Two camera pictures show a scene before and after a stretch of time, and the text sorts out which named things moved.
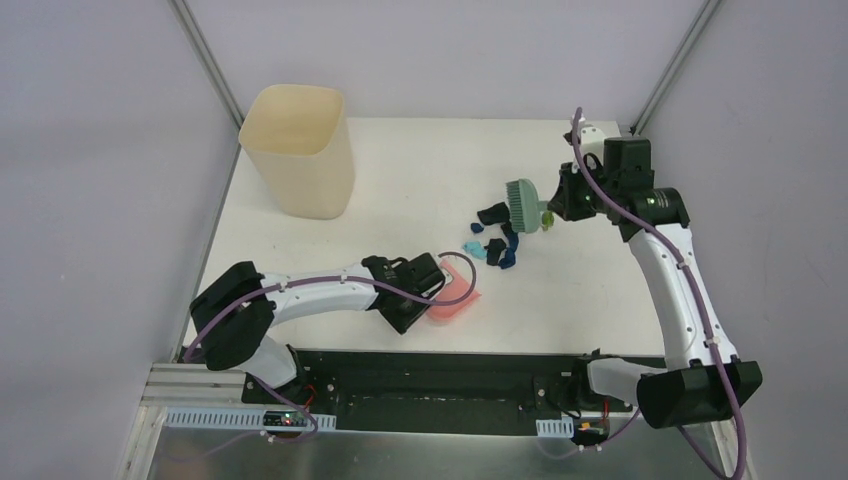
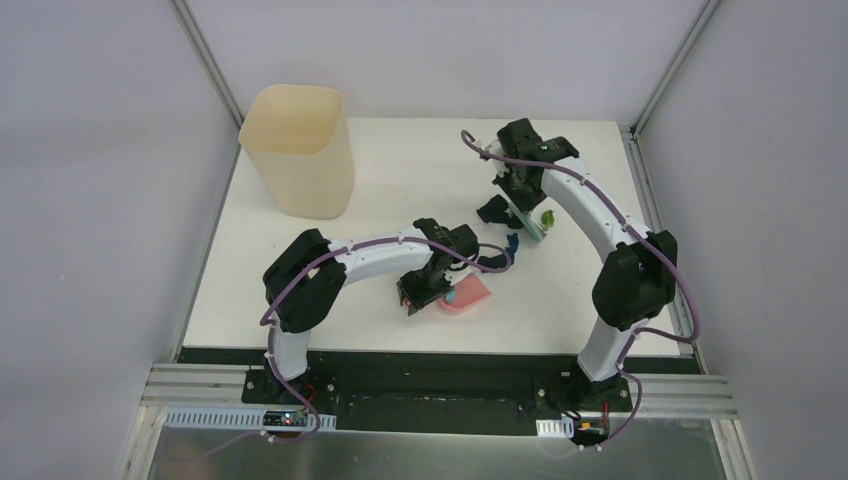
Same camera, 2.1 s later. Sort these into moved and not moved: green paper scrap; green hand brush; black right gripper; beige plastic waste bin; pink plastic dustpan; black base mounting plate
Moved: black right gripper; pink plastic dustpan; green hand brush
Not moved: green paper scrap; black base mounting plate; beige plastic waste bin
